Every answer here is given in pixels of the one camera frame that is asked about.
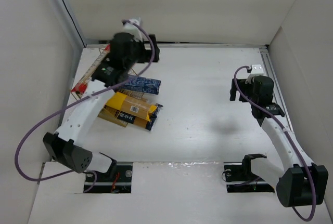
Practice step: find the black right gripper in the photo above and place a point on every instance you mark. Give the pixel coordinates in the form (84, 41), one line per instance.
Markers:
(237, 89)

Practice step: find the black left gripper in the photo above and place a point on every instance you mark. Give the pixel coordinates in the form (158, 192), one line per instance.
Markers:
(152, 48)

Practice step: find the blue pasta box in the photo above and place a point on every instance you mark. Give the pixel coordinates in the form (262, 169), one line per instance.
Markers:
(142, 85)

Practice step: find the yellow pasta bag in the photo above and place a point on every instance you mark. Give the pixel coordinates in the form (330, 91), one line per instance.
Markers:
(127, 104)

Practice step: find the dark blue spaghetti bag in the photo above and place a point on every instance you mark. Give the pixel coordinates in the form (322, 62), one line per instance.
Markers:
(123, 119)

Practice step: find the red spaghetti bag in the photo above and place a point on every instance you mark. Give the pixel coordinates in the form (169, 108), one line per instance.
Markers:
(91, 58)

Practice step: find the blue-topped spaghetti bag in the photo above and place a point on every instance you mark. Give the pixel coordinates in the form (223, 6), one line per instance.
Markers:
(152, 109)

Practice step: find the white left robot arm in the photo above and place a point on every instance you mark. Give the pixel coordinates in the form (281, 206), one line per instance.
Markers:
(109, 72)

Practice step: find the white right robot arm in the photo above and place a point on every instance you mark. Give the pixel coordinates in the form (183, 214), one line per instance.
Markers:
(300, 182)

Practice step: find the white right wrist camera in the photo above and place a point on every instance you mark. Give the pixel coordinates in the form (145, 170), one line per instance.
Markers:
(253, 71)

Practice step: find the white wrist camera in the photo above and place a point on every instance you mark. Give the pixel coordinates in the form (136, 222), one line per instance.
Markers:
(129, 28)
(253, 71)

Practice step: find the aluminium frame rail right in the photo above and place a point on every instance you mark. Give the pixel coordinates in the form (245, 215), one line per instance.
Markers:
(267, 63)

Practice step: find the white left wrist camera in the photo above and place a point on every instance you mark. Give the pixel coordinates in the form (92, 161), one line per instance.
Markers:
(129, 28)

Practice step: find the gold wire mesh shelf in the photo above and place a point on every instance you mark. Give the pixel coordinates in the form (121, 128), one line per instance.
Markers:
(114, 110)

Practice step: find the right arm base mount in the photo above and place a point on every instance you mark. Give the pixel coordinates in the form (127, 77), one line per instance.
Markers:
(238, 181)

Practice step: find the aluminium frame post left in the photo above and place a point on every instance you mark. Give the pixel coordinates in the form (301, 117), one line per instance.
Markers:
(70, 21)

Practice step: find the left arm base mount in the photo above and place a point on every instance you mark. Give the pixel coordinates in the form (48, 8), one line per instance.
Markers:
(120, 183)

